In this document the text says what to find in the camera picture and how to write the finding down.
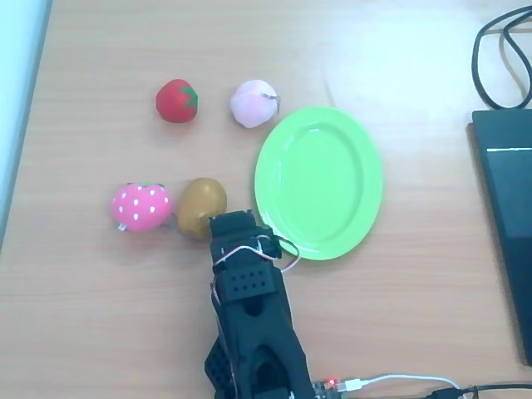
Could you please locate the thin black power cable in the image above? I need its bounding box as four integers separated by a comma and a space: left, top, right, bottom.
426, 383, 532, 399

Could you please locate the brown toy kiwi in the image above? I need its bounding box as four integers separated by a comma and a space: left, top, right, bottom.
177, 177, 229, 242

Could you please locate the red toy tomato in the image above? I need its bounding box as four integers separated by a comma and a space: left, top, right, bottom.
155, 78, 200, 124

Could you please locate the pale pink plush peach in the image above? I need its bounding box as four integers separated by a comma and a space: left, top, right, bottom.
229, 79, 283, 129

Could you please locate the motor controller circuit board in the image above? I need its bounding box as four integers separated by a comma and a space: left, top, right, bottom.
311, 375, 351, 399

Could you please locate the pink plush strawberry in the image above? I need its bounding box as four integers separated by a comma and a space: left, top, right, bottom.
109, 180, 175, 234

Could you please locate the black laptop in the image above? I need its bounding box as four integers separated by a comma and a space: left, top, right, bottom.
470, 108, 532, 367

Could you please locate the white USB cable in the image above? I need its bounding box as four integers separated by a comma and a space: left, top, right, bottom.
346, 373, 463, 393

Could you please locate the white red gripper servo wire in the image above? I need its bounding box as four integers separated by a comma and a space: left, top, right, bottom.
209, 234, 303, 309

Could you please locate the green oval plate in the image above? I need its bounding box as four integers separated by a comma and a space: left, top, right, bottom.
254, 106, 384, 263

